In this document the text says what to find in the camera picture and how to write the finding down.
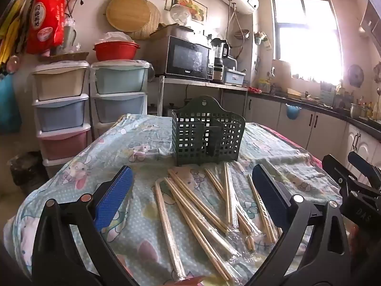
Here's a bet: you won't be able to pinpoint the pale cutting board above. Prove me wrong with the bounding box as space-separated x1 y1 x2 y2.
272 60 292 88

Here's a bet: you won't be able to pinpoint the plastic-covered metal cup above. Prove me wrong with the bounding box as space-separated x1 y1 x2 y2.
61 18 77 55

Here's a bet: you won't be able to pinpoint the clear plastic dome cover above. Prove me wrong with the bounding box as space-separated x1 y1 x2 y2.
170 4 191 26

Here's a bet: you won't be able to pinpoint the round bamboo board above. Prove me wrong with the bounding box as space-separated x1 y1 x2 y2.
106 0 152 33

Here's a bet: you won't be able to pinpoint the teal-topped plastic drawer tower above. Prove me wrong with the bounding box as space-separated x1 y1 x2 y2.
89 60 151 140

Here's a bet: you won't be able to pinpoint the blue hanging bin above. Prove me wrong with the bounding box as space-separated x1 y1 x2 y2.
286 104 301 120

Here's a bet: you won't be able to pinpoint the white kitchen cabinets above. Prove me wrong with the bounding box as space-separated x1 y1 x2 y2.
222 89 381 170

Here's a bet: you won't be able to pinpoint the beige-topped plastic drawer tower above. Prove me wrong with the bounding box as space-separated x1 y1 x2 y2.
31 61 91 173

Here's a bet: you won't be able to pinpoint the black microwave oven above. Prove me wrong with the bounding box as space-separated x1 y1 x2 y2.
165 35 214 80

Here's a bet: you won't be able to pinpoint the fruit wall poster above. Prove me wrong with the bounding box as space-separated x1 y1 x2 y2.
165 0 206 25

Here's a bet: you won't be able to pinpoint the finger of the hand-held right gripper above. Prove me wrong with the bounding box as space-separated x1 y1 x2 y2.
348 151 381 189
323 154 362 193

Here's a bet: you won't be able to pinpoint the red shopping bag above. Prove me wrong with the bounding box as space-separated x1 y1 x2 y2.
26 0 66 55

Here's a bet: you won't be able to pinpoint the cartoon printed blue tablecloth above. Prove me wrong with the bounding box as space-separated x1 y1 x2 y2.
4 113 343 286

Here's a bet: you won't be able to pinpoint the range hood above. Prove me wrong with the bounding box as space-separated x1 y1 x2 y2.
359 0 381 41

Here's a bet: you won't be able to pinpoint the group of bamboo chopsticks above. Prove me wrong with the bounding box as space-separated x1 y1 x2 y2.
154 162 282 283

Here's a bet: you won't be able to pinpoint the red plastic basin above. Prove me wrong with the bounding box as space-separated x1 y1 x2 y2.
93 41 140 61

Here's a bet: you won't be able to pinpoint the round woven mat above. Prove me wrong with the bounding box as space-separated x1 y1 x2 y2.
128 0 162 40

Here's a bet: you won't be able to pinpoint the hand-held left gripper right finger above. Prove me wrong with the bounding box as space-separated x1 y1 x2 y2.
247 164 352 286

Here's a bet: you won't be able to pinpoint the yellow hanging bags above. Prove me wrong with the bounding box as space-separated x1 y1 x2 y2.
0 0 30 63

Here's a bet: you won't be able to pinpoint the brown wicker basket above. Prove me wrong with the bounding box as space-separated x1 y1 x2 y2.
45 51 90 64

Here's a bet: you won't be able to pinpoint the kitchen window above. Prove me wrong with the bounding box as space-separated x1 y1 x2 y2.
270 0 343 81

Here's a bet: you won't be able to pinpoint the wall-mounted holder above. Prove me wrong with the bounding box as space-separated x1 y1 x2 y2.
254 31 272 49

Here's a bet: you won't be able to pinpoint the blue plastic bag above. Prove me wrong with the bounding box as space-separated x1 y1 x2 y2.
0 73 23 134

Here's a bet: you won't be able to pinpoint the green plastic utensil basket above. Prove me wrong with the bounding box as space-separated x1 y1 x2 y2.
171 95 246 167

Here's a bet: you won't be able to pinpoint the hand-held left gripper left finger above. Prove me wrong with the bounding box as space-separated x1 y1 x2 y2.
31 165 137 286

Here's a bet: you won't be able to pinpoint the light blue lidded box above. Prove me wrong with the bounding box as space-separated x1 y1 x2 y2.
223 68 247 84

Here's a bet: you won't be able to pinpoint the black blender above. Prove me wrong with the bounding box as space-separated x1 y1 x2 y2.
211 38 230 81

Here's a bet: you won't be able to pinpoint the white plastic bags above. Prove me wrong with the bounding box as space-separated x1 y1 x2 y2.
98 31 133 44

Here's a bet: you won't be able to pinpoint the black trash bag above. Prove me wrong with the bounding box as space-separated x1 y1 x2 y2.
9 151 42 195

